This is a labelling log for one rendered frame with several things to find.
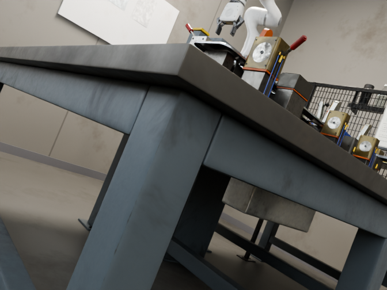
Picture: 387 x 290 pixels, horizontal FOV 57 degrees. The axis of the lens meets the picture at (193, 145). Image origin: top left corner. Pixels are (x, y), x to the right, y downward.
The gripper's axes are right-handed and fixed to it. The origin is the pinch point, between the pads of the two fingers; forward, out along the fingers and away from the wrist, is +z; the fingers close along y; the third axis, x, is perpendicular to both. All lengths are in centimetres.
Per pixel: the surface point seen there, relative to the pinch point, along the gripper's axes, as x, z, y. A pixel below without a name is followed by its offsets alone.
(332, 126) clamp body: 33, 26, 55
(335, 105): 34, 15, 52
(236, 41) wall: 222, -100, -177
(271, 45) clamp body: -33, 20, 51
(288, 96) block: -11, 29, 52
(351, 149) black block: 54, 30, 60
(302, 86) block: -7, 23, 54
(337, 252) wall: 257, 96, 20
